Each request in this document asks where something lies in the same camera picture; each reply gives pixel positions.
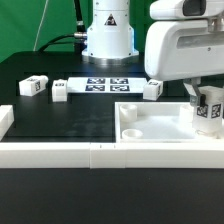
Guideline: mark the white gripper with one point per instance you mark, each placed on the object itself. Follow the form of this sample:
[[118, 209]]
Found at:
[[184, 49]]

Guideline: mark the white fiducial tag sheet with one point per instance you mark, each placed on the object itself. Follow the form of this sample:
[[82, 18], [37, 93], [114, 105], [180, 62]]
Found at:
[[105, 85]]

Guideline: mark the white square tabletop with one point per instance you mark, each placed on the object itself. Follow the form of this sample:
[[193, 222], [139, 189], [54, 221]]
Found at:
[[158, 122]]

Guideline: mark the white U-shaped fence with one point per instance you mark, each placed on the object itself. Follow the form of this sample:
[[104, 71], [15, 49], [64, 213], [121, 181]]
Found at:
[[106, 155]]

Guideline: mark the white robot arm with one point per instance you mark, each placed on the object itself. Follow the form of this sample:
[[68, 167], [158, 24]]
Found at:
[[110, 38]]

